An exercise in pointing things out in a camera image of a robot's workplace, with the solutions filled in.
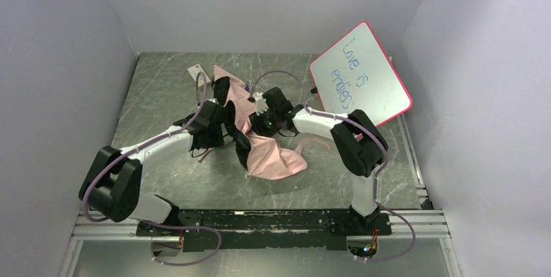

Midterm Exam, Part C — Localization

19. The pink and black folding umbrella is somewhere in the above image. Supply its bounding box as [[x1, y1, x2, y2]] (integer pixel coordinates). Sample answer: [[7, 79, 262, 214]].
[[212, 65, 331, 180]]

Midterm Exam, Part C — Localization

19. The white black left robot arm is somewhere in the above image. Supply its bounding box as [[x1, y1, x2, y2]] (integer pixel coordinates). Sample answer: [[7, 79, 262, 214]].
[[79, 100, 235, 228]]

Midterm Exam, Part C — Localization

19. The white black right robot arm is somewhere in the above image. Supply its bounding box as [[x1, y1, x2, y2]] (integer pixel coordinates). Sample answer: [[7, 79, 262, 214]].
[[248, 87, 388, 226]]

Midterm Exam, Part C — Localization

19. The small white card box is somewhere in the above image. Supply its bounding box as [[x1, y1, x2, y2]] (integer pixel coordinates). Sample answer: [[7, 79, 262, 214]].
[[187, 64, 211, 87]]

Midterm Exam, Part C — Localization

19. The red framed whiteboard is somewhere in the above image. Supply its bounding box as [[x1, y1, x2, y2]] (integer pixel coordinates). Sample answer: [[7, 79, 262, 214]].
[[309, 21, 413, 125]]

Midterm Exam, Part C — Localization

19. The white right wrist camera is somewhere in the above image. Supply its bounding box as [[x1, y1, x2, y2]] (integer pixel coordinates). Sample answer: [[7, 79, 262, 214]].
[[248, 92, 269, 116]]

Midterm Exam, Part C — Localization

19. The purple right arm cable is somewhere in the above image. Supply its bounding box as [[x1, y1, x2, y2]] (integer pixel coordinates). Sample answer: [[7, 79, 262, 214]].
[[250, 70, 417, 263]]

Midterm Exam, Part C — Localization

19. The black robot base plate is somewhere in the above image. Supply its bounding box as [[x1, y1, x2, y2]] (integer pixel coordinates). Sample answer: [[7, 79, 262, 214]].
[[136, 208, 392, 252]]

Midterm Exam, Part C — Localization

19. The aluminium frame rail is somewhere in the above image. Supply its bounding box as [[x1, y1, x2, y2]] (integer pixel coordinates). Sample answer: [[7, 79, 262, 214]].
[[60, 116, 460, 276]]

